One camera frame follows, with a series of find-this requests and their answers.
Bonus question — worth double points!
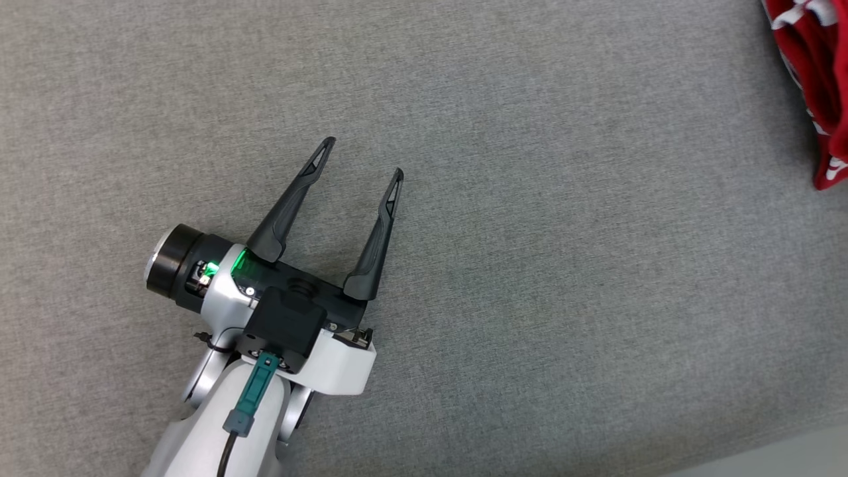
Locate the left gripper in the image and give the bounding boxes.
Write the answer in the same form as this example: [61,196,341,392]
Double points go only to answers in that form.
[146,136,405,396]

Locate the red shorts with white stripe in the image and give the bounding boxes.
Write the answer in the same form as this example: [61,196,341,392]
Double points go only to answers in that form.
[761,0,848,191]

